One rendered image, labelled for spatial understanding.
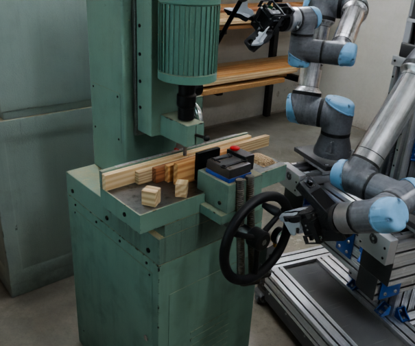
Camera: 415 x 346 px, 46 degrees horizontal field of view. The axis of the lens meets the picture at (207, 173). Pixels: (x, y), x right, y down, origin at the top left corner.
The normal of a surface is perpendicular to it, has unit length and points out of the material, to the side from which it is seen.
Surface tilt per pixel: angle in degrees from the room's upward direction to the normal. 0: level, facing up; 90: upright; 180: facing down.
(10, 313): 0
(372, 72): 90
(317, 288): 0
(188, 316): 90
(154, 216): 90
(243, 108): 90
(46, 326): 0
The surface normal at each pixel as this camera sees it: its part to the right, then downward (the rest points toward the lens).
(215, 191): -0.75, 0.24
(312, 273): 0.05, -0.91
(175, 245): 0.66, 0.34
